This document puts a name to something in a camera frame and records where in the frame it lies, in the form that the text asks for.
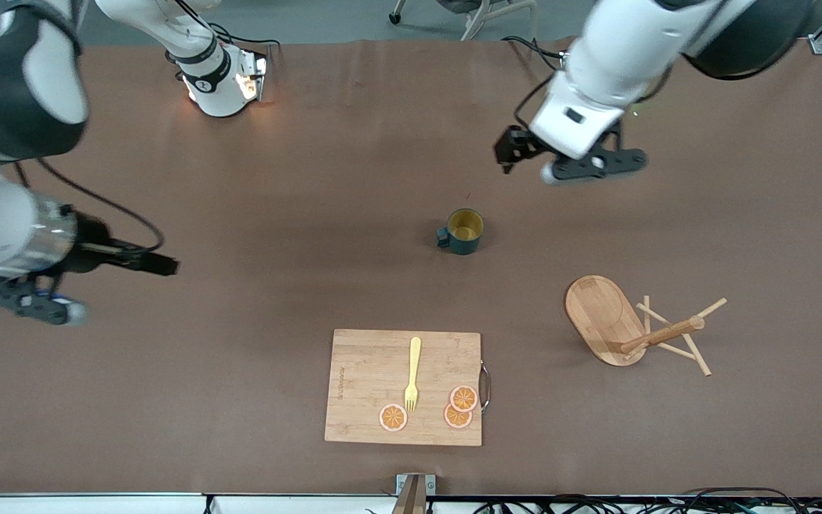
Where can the yellow plastic fork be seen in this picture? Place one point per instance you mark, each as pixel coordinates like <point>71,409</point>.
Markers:
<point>414,364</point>

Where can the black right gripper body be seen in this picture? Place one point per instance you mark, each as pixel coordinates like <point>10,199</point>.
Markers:
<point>91,246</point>

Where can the aluminium camera post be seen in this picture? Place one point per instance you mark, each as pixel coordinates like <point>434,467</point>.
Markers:
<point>411,500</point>

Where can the bamboo cutting board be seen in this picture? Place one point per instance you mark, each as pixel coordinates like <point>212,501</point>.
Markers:
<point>368,385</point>

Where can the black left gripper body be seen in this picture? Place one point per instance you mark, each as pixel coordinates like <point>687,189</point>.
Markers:
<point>517,145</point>

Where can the wooden cup rack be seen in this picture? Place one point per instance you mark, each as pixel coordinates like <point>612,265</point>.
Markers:
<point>600,318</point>

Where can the teal cup yellow inside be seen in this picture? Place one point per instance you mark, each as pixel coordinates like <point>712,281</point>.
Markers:
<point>464,243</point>

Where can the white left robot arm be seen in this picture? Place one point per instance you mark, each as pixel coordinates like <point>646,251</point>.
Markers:
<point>618,50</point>

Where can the orange fruit slice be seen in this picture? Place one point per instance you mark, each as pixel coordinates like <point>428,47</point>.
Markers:
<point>393,417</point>
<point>464,397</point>
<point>454,420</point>

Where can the office chair base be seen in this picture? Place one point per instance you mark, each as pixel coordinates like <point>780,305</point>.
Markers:
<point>482,14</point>

